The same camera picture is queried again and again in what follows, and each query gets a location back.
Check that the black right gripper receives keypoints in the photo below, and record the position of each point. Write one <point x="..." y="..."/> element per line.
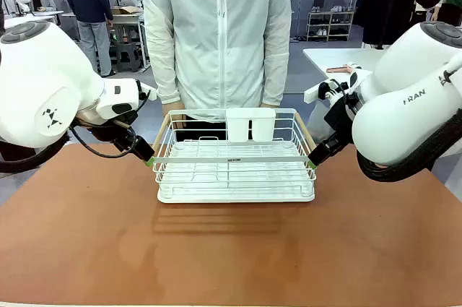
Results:
<point x="341" y="119"/>

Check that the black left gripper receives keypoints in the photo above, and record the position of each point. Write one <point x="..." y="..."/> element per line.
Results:
<point x="104" y="130"/>

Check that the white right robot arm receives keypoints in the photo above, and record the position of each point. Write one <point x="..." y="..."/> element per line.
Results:
<point x="408" y="104"/>

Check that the person's left forearm white sleeve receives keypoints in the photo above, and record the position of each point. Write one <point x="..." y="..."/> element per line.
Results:
<point x="278" y="68"/>

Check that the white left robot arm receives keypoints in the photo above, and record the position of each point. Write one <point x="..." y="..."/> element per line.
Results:
<point x="39" y="79"/>

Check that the person's right forearm white sleeve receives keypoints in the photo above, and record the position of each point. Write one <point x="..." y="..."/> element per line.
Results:
<point x="162" y="68"/>

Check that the person's left hand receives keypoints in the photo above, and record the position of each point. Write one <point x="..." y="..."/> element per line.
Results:
<point x="269" y="105"/>

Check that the clear plastic bag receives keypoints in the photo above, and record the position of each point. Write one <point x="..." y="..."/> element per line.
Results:
<point x="319" y="123"/>

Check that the white plastic cutlery holder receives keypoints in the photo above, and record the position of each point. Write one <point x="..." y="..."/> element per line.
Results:
<point x="250" y="124"/>

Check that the grey plastic step stool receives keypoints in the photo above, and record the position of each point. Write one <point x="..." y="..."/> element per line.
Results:
<point x="128" y="58"/>

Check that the white side table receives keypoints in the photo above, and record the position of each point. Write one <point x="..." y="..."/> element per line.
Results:
<point x="343" y="58"/>

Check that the wooden shoe rack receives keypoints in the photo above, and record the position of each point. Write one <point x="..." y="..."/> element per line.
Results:
<point x="330" y="25"/>

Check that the white desk with box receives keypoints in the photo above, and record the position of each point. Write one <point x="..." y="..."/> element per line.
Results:
<point x="126" y="21"/>

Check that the person in white jacket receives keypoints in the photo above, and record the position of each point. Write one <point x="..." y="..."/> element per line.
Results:
<point x="220" y="32"/>

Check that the cardboard box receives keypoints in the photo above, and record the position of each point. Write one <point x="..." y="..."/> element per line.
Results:
<point x="124" y="10"/>

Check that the person in navy jacket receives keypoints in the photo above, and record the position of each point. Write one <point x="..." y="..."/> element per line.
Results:
<point x="90" y="7"/>

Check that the hanging black coat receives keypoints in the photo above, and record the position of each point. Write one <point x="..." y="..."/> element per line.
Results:
<point x="393" y="0"/>

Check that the white background desk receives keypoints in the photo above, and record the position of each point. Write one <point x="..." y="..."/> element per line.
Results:
<point x="29" y="18"/>

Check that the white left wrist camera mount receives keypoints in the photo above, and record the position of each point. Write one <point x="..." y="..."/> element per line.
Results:
<point x="148" y="92"/>

